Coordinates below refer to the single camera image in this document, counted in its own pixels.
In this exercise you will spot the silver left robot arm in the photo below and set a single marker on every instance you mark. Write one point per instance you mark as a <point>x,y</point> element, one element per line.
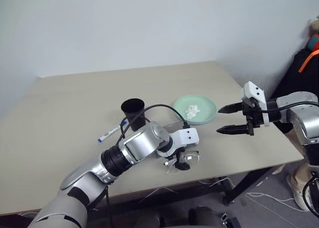
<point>142,143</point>

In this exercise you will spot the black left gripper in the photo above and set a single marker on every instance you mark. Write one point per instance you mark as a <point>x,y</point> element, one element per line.
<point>179,157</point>

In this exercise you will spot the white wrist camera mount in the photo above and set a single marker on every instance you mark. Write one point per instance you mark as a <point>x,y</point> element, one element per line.
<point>187,137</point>
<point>255,92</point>

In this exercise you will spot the black cup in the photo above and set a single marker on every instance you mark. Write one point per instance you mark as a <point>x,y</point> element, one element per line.
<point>133,105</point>

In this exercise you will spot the mint green plate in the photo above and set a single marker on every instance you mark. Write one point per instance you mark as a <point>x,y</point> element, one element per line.
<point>199,103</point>

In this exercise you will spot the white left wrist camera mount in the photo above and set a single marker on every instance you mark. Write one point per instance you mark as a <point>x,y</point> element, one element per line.
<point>187,137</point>

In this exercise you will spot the small black box device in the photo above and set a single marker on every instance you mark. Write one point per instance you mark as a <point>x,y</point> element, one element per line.
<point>229,221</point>

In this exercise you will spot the light blue plate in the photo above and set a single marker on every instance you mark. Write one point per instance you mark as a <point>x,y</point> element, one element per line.
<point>202,123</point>

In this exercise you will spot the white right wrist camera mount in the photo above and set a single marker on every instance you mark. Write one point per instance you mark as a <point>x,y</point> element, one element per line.
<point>255,92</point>

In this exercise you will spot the beige trouser leg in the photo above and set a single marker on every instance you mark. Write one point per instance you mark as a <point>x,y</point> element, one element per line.
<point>292,140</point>

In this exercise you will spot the white crumpled tissue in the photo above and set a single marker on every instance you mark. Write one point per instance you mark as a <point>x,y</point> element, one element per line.
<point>192,111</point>

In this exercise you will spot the brown plush toy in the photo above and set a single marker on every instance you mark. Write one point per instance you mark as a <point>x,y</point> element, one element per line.
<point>315,26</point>

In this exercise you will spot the clear safety glasses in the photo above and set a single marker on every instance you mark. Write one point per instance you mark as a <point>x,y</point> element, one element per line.
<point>192,158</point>

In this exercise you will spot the white shoe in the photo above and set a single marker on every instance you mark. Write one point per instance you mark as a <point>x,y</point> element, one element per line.
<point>296,190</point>

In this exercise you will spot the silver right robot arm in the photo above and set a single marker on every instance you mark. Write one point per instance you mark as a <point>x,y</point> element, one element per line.
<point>304,123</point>

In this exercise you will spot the white marker with blue cap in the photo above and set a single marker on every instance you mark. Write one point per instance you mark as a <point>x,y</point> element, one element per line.
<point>109,132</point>

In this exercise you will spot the black metal table frame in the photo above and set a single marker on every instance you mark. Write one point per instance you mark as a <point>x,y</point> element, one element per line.
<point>249,185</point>

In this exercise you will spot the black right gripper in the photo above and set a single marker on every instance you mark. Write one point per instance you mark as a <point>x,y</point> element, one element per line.
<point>253,113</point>

